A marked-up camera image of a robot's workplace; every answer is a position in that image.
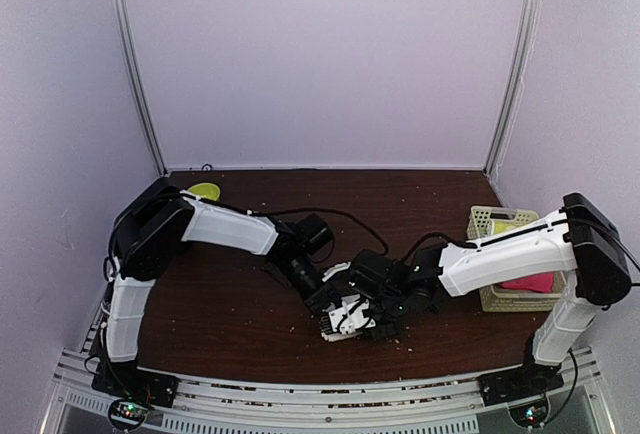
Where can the white towel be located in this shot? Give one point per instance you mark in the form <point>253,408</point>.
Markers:
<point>340,334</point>

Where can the beige plastic basket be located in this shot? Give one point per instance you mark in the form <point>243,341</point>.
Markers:
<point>536,293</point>

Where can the green bowl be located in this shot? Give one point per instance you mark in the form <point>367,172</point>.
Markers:
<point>206,190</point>

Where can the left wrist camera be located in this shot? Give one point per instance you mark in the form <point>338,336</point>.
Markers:
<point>334,270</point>

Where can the left aluminium frame post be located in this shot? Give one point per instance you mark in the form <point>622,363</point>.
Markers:
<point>137,88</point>

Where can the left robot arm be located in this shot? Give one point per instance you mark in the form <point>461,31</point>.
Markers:
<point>151,231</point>

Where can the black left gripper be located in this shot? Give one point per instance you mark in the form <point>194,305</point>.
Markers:
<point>321,297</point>

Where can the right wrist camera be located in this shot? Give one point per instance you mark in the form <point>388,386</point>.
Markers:
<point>345,321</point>

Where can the yellow rolled towel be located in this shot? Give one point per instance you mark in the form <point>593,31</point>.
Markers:
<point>510,227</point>

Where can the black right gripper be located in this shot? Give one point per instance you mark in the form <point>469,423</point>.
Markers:
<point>387,333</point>

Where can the aluminium frame post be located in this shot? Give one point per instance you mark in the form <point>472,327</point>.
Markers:
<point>137,88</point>
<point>524,36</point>

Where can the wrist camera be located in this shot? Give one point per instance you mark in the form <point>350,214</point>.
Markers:
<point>345,321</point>
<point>334,270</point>

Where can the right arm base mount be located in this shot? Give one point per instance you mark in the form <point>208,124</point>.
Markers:
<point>525,390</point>

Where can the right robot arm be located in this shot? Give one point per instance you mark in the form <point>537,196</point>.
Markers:
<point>578,239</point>

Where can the aluminium front rail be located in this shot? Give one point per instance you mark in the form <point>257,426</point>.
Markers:
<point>450,404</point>

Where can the pink towel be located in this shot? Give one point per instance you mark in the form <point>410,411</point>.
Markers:
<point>539,283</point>

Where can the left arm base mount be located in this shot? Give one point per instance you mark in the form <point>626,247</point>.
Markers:
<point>137,394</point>

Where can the right aluminium frame post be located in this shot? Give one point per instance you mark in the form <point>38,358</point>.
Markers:
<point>524,36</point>

